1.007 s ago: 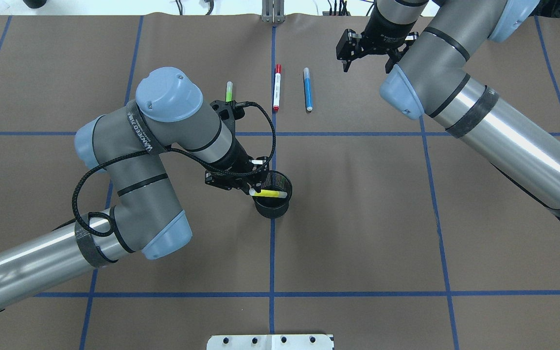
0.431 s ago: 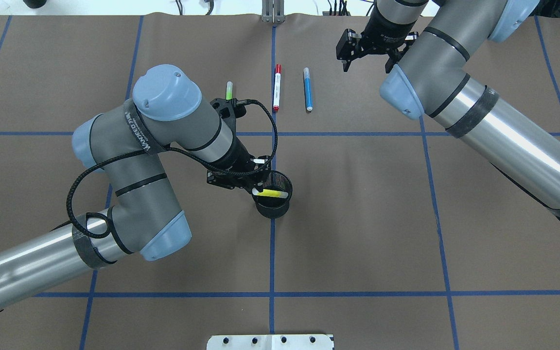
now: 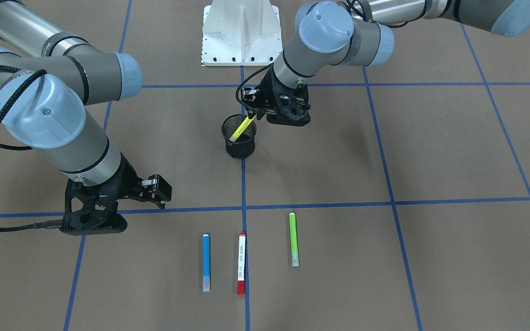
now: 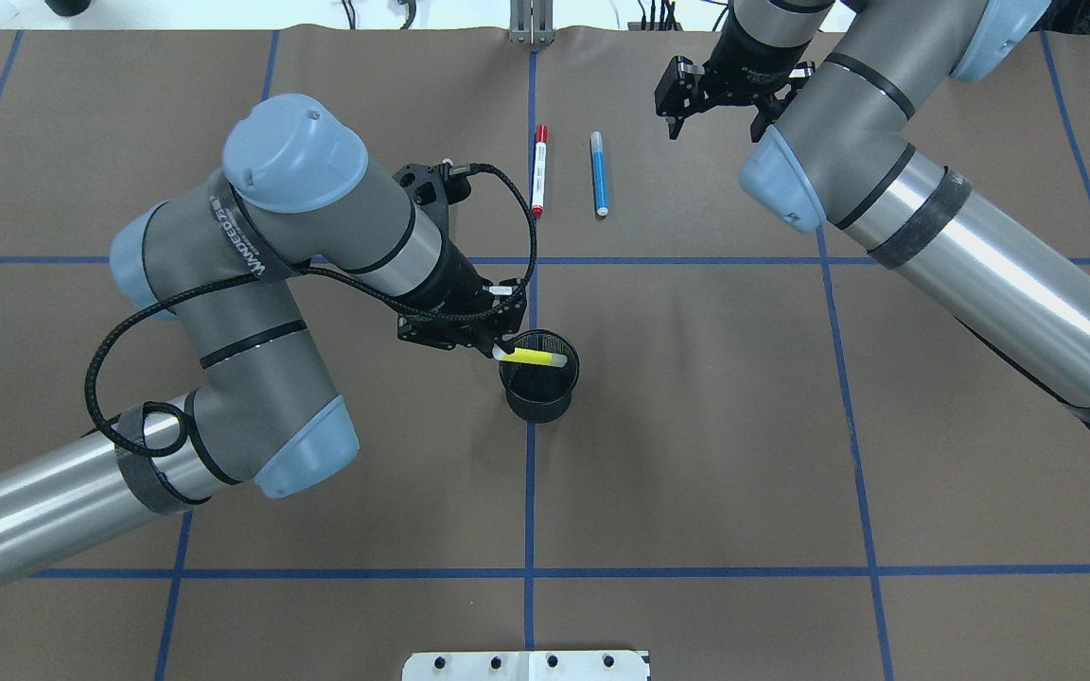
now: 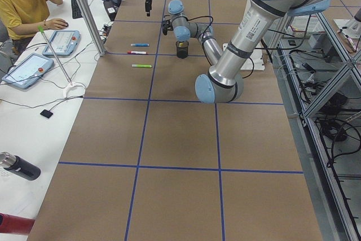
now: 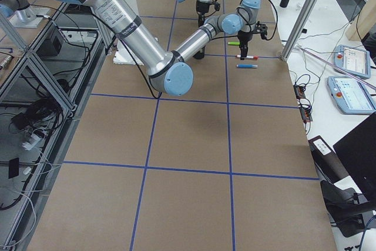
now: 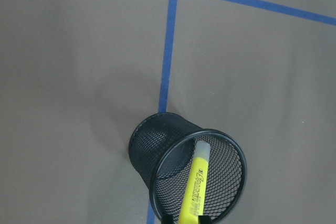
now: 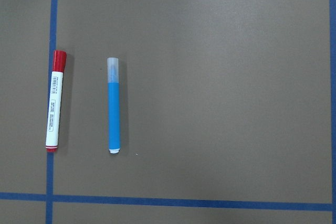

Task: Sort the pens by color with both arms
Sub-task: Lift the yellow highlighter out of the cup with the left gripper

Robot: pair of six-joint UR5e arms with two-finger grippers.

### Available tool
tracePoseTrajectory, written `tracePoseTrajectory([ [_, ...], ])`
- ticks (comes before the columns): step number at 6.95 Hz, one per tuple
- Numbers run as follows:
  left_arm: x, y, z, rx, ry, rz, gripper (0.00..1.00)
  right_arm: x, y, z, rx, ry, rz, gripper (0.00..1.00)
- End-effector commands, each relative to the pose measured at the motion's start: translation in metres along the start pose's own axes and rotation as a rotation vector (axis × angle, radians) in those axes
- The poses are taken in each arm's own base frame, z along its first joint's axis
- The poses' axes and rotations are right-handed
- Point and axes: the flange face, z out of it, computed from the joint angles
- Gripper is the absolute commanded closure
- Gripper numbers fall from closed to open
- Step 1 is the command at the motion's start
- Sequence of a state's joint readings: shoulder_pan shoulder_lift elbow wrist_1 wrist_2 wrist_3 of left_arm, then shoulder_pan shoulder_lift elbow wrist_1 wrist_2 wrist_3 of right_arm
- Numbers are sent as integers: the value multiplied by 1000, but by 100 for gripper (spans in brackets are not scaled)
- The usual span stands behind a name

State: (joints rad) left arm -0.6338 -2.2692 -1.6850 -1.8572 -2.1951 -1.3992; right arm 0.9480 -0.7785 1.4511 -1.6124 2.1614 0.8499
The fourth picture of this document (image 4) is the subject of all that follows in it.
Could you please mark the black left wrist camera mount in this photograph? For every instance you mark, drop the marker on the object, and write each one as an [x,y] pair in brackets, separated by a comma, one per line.
[435,189]

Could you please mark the blue pen white cap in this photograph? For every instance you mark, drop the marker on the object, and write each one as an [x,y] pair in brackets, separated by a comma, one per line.
[599,182]

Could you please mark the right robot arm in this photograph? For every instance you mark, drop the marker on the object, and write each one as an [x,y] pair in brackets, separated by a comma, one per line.
[829,149]

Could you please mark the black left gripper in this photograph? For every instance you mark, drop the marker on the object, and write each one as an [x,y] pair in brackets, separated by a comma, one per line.
[459,284]

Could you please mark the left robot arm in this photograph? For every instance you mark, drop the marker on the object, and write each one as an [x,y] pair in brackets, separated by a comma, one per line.
[296,194]

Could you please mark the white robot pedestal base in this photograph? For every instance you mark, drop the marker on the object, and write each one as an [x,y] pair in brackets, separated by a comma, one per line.
[529,665]

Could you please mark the red pen white body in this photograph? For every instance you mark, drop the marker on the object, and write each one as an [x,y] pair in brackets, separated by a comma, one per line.
[539,170]

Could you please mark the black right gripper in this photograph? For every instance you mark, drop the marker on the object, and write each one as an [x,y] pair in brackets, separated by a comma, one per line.
[747,70]

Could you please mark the black mesh pen holder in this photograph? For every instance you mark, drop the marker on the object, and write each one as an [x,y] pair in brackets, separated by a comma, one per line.
[540,394]

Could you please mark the yellow pen white cap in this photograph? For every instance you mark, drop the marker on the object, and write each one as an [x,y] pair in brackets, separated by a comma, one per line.
[531,357]

